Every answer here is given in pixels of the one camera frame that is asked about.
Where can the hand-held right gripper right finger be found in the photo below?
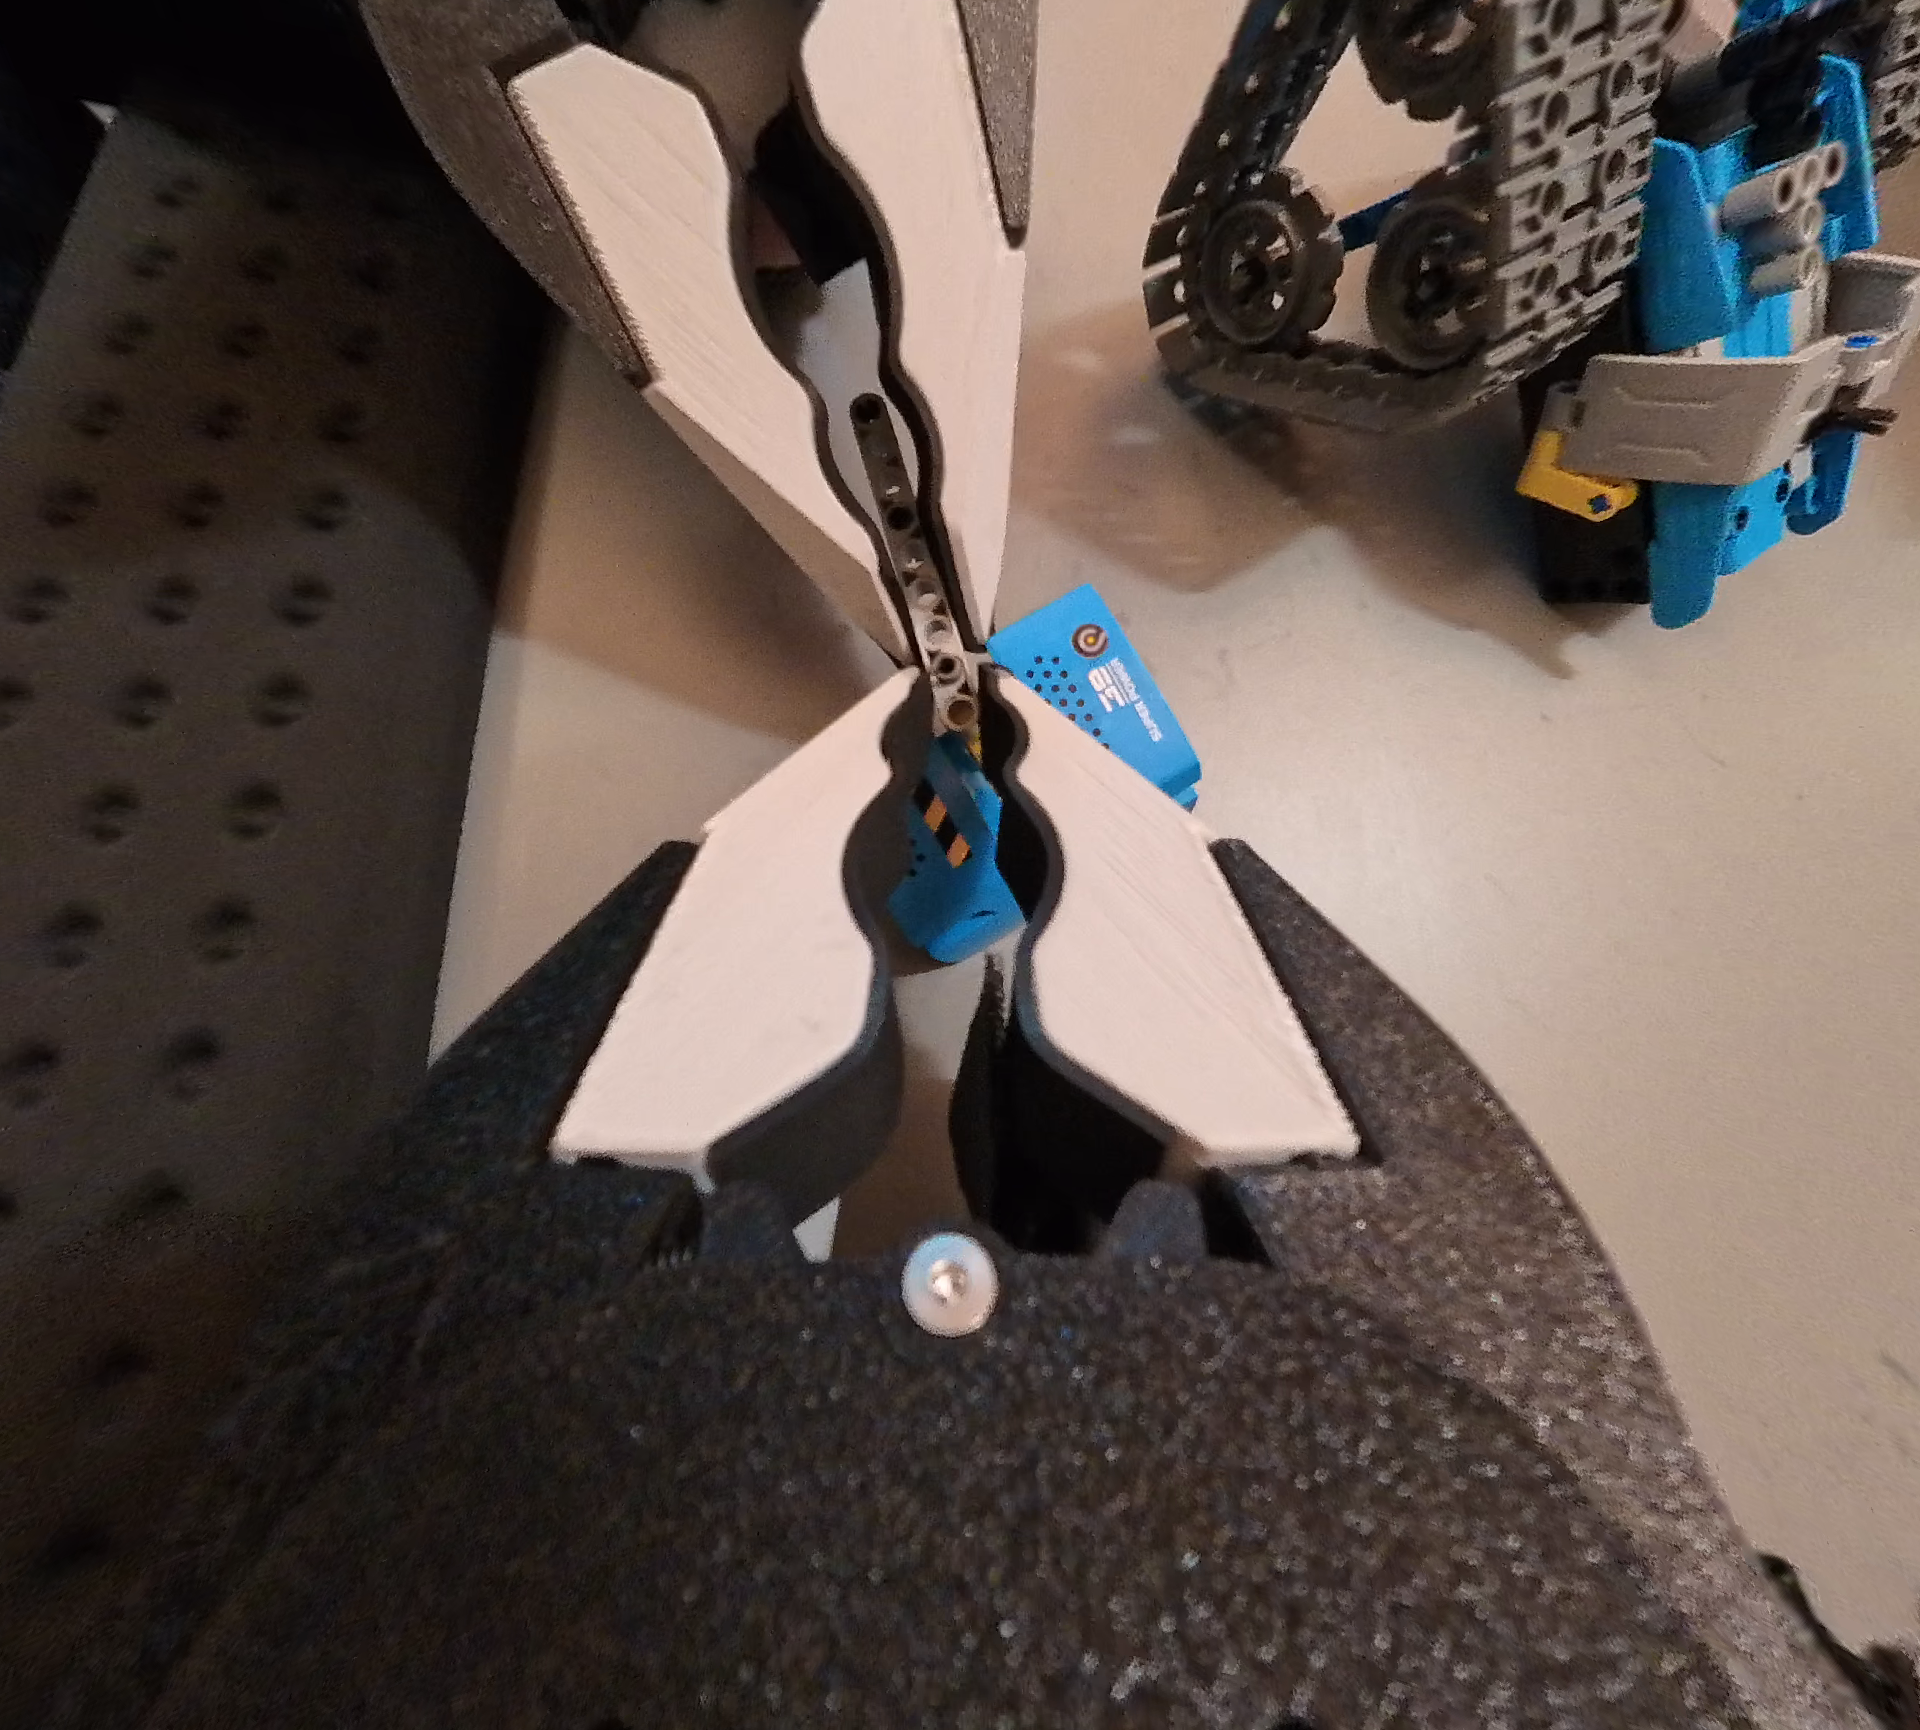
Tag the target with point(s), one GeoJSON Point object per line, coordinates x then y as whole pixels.
{"type": "Point", "coordinates": [1184, 993]}

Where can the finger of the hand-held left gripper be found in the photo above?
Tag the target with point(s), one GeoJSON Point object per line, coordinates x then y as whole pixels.
{"type": "Point", "coordinates": [930, 185]}
{"type": "Point", "coordinates": [660, 260]}

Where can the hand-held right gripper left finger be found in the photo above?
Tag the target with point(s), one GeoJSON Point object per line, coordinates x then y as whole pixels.
{"type": "Point", "coordinates": [734, 993]}

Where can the blue curved panels beam assembly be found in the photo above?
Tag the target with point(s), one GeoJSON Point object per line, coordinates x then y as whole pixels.
{"type": "Point", "coordinates": [1111, 694]}

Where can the blue grey tracked toy robot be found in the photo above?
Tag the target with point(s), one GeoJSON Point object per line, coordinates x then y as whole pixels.
{"type": "Point", "coordinates": [1576, 185]}

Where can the grey desk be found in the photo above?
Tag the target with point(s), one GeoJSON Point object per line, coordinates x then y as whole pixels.
{"type": "Point", "coordinates": [1499, 934]}

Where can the black dimpled pad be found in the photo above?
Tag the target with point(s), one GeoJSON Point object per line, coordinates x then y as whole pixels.
{"type": "Point", "coordinates": [223, 634]}

